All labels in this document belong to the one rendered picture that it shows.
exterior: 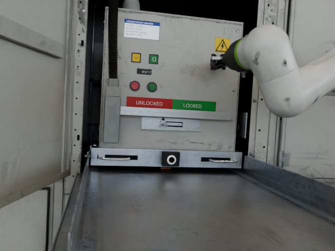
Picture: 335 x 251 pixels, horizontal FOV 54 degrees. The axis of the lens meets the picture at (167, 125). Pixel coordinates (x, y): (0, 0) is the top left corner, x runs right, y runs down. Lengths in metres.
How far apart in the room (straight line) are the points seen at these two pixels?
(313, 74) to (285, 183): 0.32
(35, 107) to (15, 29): 0.22
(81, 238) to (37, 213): 0.56
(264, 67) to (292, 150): 0.52
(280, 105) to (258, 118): 0.40
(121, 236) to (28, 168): 0.40
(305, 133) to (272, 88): 0.50
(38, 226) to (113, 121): 0.40
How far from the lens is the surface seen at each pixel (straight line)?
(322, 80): 0.87
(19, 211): 1.13
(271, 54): 0.80
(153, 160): 1.14
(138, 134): 1.13
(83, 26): 1.11
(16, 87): 0.85
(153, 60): 1.14
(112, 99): 1.01
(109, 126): 1.01
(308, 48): 1.30
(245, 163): 1.23
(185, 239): 0.60
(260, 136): 1.22
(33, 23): 0.92
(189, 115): 1.12
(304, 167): 1.30
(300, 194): 0.94
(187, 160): 1.17
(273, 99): 0.82
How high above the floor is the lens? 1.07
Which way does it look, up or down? 3 degrees down
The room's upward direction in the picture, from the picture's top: 3 degrees clockwise
